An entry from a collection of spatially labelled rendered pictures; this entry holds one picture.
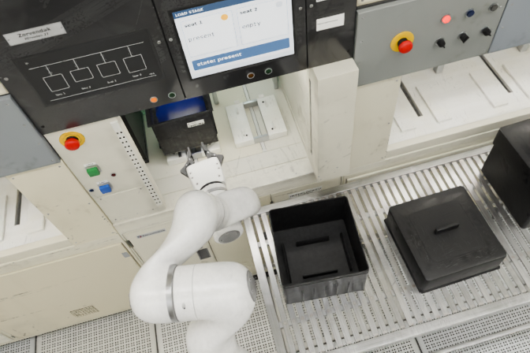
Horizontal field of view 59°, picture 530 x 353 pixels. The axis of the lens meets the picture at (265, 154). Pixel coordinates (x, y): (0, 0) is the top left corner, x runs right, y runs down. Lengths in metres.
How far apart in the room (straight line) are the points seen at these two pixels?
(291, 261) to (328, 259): 0.13
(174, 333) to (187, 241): 1.63
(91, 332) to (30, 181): 1.26
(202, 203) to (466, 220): 1.06
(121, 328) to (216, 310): 1.76
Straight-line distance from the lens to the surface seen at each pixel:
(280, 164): 1.77
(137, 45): 1.17
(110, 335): 2.60
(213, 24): 1.16
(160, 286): 0.87
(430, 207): 1.72
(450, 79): 2.11
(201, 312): 0.86
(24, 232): 1.96
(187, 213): 0.90
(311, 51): 1.29
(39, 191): 1.59
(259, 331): 2.42
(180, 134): 1.71
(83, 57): 1.19
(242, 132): 1.84
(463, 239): 1.69
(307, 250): 1.70
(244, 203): 1.19
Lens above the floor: 2.33
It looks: 54 degrees down
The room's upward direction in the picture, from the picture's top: 9 degrees counter-clockwise
